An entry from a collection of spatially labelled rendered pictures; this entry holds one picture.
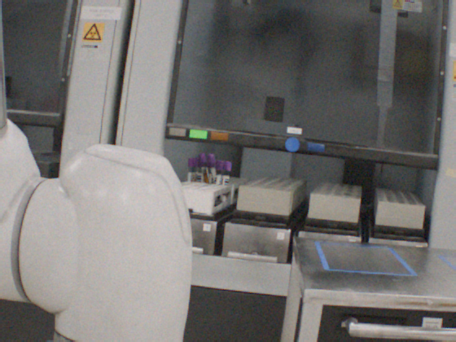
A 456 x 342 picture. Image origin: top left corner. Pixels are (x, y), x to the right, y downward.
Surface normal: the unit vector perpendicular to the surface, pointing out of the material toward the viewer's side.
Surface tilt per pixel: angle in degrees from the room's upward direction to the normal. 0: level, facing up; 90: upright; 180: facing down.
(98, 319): 97
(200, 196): 90
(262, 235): 90
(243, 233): 90
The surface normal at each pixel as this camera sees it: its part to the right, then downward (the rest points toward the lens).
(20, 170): 0.91, -0.06
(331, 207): -0.14, 0.04
